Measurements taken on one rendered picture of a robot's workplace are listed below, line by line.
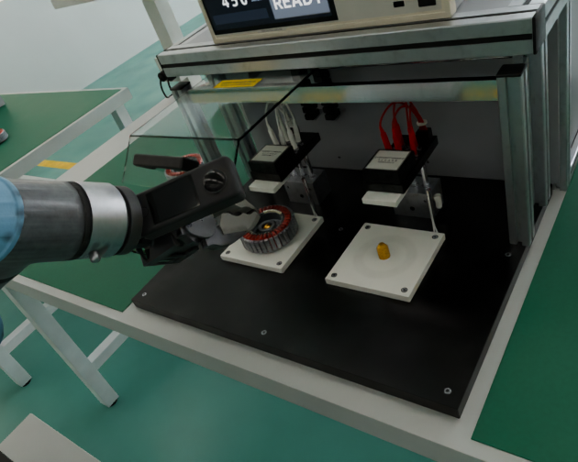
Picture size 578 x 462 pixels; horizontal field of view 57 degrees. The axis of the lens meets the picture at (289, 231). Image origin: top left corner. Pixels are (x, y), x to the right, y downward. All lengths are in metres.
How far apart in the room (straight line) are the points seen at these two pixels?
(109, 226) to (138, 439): 1.45
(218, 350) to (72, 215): 0.46
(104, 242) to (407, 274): 0.49
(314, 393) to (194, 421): 1.10
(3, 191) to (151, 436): 1.49
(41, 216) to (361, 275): 0.53
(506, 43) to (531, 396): 0.43
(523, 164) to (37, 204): 0.61
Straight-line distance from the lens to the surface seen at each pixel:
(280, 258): 0.96
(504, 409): 0.73
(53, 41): 5.93
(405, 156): 0.86
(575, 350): 0.78
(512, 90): 0.75
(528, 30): 0.73
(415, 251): 0.89
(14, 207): 0.48
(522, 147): 0.78
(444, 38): 0.76
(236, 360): 0.87
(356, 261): 0.89
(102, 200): 0.52
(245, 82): 0.93
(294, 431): 1.68
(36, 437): 0.99
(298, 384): 0.80
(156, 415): 1.94
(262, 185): 0.98
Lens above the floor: 1.36
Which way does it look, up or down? 35 degrees down
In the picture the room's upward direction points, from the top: 21 degrees counter-clockwise
